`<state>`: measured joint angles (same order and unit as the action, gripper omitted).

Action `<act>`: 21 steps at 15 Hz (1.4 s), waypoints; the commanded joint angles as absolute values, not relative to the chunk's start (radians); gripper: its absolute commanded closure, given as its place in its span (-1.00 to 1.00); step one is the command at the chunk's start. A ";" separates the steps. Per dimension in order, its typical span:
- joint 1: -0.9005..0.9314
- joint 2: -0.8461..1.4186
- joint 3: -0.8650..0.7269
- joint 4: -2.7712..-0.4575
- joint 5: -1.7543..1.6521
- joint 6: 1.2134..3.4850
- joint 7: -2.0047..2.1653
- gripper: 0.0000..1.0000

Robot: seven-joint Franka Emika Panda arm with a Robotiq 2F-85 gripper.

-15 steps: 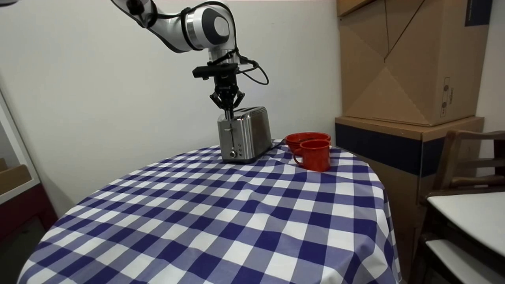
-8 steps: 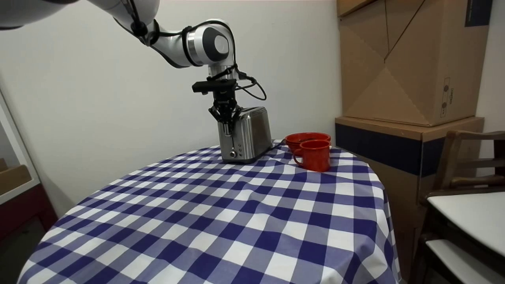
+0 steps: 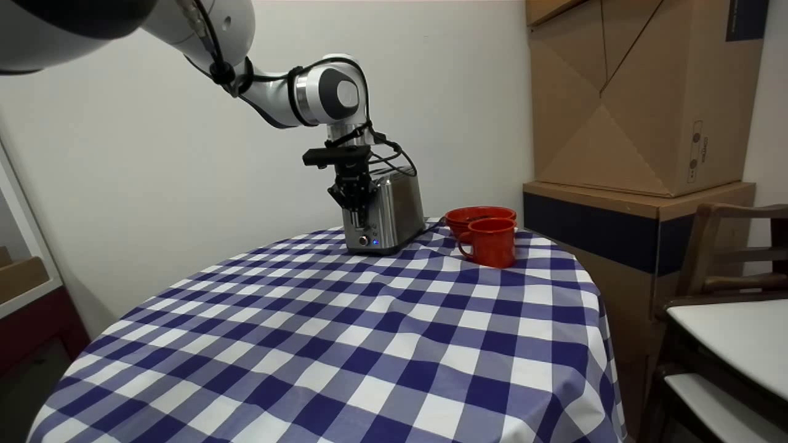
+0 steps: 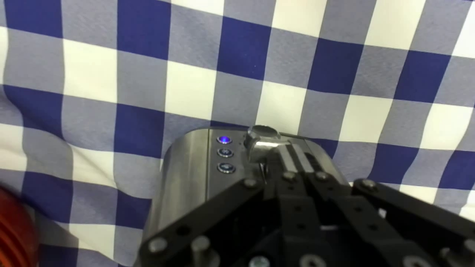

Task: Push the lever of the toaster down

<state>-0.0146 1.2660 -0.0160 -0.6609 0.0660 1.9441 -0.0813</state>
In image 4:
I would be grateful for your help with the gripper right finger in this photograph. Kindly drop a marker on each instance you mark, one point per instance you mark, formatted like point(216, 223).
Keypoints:
point(408, 215)

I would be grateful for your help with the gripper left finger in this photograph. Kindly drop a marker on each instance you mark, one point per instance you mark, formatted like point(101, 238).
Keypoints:
point(207, 218)

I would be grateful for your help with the silver toaster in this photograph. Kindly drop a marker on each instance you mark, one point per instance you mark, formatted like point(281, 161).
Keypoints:
point(185, 174)

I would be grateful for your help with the silver toaster lever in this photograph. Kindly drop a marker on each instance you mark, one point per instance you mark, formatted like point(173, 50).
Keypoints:
point(263, 145)

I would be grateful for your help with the blue white checkered cloth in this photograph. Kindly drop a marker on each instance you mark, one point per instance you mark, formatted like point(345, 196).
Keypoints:
point(111, 74)

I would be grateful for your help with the red round object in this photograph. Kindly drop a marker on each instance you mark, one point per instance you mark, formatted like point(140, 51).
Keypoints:
point(13, 230)

